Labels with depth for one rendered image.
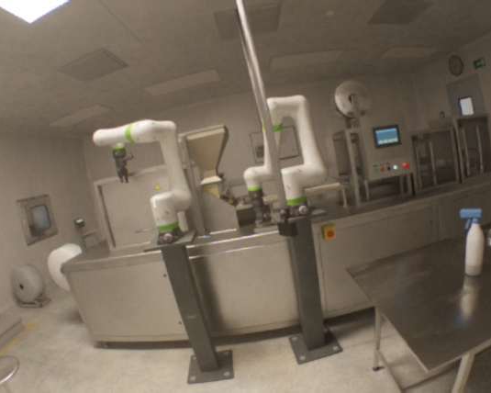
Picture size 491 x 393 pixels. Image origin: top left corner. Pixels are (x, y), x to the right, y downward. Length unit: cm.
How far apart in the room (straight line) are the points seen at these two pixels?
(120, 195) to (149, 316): 90
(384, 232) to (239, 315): 112
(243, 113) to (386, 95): 327
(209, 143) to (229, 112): 394
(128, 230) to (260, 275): 100
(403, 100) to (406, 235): 511
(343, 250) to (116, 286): 158
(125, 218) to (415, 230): 205
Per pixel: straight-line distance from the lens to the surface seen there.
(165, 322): 206
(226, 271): 176
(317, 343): 185
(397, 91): 678
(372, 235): 185
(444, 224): 217
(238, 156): 568
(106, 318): 228
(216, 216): 193
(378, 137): 181
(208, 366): 186
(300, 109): 156
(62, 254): 265
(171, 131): 158
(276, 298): 185
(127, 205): 204
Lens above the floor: 124
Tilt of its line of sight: 7 degrees down
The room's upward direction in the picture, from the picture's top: 11 degrees counter-clockwise
